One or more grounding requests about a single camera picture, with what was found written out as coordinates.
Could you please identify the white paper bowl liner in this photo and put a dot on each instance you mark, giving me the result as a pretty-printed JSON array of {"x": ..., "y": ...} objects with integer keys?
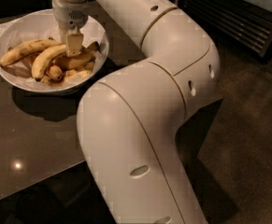
[{"x": 23, "y": 31}]

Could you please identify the large curved front banana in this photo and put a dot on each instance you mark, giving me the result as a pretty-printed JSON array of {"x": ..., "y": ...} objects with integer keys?
[{"x": 43, "y": 60}]

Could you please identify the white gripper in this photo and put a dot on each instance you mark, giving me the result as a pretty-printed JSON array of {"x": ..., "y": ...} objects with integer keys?
[{"x": 67, "y": 14}]

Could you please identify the dark metal vent grille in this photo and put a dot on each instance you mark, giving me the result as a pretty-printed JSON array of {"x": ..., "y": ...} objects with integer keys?
[{"x": 247, "y": 21}]

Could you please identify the long banana far left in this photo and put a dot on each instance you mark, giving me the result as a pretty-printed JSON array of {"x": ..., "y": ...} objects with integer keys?
[{"x": 25, "y": 49}]

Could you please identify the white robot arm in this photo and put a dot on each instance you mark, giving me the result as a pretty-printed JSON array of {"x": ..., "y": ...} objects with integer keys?
[{"x": 127, "y": 121}]

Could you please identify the banana at bowl bottom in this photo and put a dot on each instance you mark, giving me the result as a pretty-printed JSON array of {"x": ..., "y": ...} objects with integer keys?
[{"x": 69, "y": 75}]

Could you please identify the white bowl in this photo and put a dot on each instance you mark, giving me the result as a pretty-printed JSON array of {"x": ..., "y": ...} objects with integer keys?
[{"x": 29, "y": 25}]

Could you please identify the small brown-tipped banana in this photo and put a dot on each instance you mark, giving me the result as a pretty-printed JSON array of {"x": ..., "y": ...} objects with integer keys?
[{"x": 55, "y": 72}]

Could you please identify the banana behind right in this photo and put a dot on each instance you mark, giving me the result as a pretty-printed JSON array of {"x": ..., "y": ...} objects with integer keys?
[{"x": 86, "y": 56}]

